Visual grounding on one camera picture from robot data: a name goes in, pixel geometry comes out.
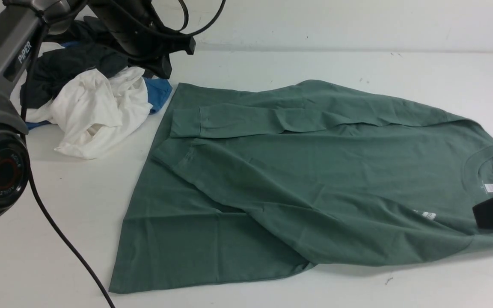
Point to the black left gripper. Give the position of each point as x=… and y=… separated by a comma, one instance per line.
x=134, y=29

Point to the green long-sleeve top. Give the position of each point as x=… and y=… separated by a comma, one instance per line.
x=245, y=187

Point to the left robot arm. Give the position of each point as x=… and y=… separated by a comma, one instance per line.
x=24, y=25

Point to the blue crumpled shirt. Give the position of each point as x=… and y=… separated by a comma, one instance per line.
x=158, y=90

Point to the white crumpled shirt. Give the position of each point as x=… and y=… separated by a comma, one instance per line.
x=96, y=113

